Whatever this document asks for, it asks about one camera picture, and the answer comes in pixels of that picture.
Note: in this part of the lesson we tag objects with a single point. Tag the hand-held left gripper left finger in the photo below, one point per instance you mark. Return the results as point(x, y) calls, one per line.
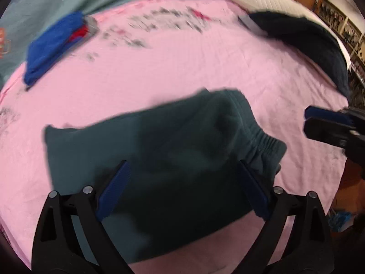
point(114, 189)

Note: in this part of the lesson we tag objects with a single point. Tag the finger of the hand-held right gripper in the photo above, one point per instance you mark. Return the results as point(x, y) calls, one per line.
point(325, 132)
point(322, 115)

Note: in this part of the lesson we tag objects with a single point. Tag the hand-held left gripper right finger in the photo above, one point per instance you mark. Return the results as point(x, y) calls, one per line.
point(256, 192)

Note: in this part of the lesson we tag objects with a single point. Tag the dark green pants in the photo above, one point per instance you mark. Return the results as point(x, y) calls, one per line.
point(171, 148)

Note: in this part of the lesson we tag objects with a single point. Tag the blue plastic bag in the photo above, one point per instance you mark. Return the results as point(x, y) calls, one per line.
point(340, 221)

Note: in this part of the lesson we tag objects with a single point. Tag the dark navy cloth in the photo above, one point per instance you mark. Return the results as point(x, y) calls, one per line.
point(308, 40)

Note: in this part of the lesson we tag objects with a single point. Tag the pink bed sheet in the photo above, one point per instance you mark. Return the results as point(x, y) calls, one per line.
point(199, 62)

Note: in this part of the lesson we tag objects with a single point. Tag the blue folded cloth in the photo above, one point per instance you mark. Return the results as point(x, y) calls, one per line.
point(51, 45)

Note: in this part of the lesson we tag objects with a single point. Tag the white wall shelf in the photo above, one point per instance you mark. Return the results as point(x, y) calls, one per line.
point(345, 25)

